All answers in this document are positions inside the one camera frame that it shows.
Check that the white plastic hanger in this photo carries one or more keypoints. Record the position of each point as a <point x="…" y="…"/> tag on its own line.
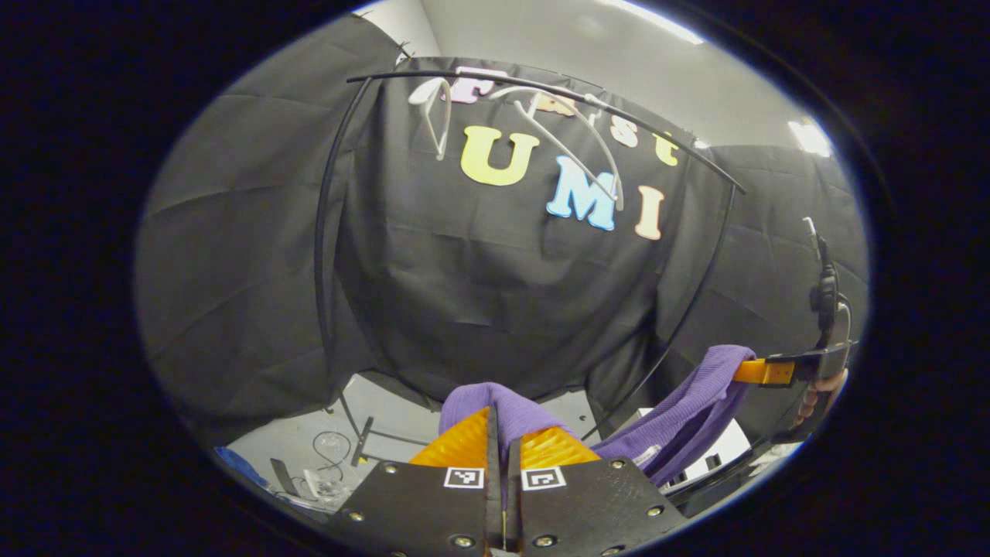
<point x="619" y="186"/>
<point x="446" y="124"/>

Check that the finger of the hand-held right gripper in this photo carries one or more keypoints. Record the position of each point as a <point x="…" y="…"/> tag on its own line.
<point x="762" y="372"/>

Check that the blue cloth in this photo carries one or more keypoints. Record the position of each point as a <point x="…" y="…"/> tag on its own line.
<point x="240" y="464"/>

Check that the black backdrop cloth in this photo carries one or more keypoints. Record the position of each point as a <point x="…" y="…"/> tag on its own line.
<point x="464" y="294"/>

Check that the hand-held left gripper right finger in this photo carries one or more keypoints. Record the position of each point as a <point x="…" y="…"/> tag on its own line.
<point x="513" y="503"/>

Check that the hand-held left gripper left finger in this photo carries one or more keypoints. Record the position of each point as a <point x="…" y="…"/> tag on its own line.
<point x="493" y="503"/>

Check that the purple knit cardigan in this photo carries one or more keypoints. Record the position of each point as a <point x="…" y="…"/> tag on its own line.
<point x="503" y="406"/>

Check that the black clothes rack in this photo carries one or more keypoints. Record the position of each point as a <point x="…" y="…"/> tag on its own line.
<point x="319" y="232"/>

